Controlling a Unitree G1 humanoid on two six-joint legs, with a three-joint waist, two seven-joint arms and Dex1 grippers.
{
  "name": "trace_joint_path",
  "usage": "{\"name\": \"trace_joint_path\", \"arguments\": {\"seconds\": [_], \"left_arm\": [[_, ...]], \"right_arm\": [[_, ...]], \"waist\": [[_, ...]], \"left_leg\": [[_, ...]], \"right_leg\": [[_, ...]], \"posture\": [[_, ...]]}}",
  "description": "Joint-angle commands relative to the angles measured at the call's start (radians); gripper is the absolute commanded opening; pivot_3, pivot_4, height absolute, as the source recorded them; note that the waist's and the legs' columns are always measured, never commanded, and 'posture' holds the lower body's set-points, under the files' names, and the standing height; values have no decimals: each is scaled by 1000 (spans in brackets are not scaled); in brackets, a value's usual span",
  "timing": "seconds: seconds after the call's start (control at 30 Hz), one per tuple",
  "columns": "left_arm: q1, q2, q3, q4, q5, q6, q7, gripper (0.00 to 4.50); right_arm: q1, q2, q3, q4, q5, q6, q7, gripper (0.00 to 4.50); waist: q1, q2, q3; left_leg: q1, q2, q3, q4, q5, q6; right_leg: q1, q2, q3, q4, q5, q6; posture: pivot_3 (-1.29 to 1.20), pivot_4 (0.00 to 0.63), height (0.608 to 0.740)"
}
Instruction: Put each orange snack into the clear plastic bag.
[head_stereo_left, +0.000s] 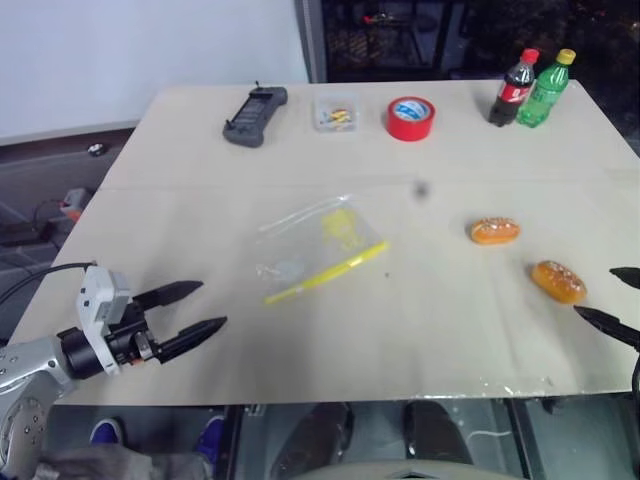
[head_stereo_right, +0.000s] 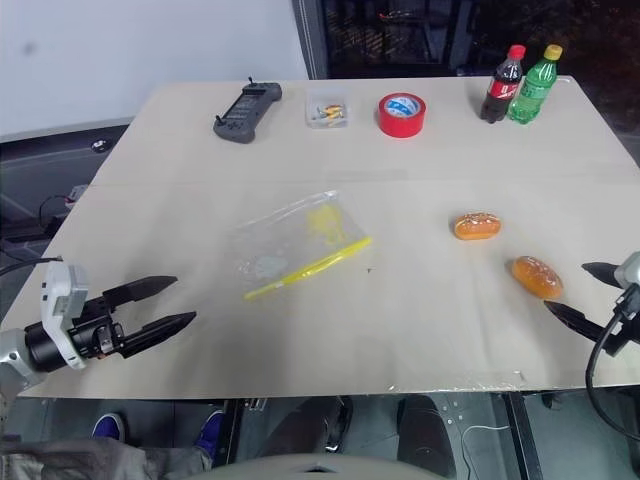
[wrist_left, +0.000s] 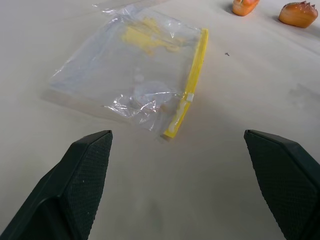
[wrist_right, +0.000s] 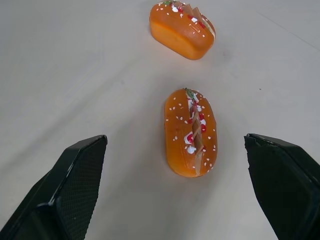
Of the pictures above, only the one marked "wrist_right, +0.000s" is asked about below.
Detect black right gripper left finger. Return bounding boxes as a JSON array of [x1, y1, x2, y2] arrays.
[[0, 135, 108, 240]]

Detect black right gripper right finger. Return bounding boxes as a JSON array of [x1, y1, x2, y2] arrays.
[[244, 133, 320, 240]]

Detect orange toy hot dog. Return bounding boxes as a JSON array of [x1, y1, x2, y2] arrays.
[[163, 87, 218, 178], [149, 0, 216, 61]]

